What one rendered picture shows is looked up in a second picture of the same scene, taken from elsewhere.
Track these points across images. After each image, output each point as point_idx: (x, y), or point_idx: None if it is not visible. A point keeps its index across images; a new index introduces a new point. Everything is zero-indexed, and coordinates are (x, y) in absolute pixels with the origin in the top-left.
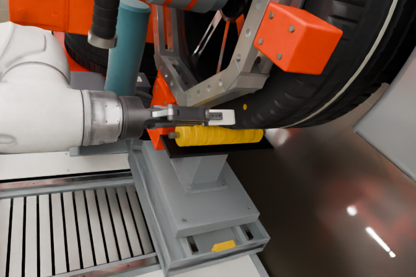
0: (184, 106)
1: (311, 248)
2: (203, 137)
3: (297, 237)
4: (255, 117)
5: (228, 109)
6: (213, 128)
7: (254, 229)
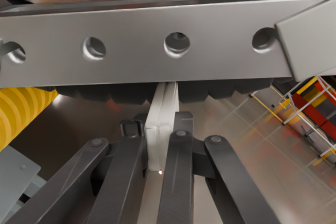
0: (281, 223)
1: (68, 156)
2: (13, 133)
3: (50, 151)
4: (222, 92)
5: (174, 88)
6: (25, 97)
7: (27, 187)
